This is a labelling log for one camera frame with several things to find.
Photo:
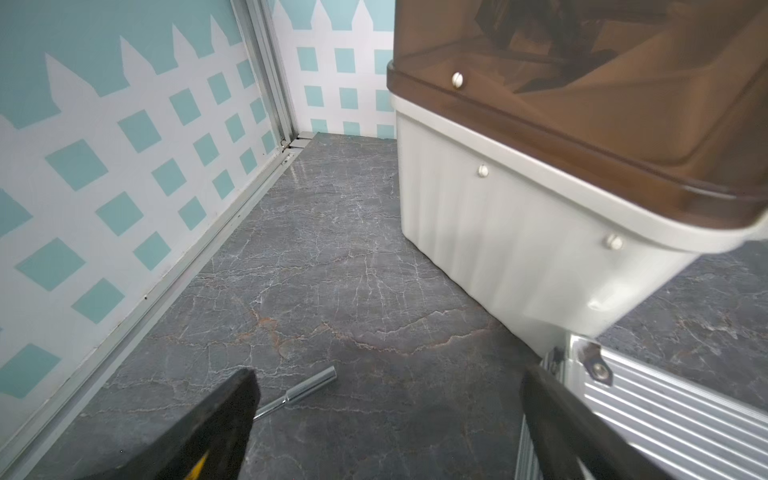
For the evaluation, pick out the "silver aluminium poker case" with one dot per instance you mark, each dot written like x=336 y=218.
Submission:
x=687 y=430

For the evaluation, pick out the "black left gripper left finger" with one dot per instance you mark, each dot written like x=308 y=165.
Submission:
x=209 y=442

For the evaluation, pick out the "yellow black screwdriver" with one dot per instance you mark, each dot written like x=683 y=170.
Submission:
x=298 y=392

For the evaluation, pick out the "white box brown lid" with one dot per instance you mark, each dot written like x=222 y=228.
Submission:
x=562 y=160

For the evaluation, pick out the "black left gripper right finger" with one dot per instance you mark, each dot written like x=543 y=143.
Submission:
x=570 y=441

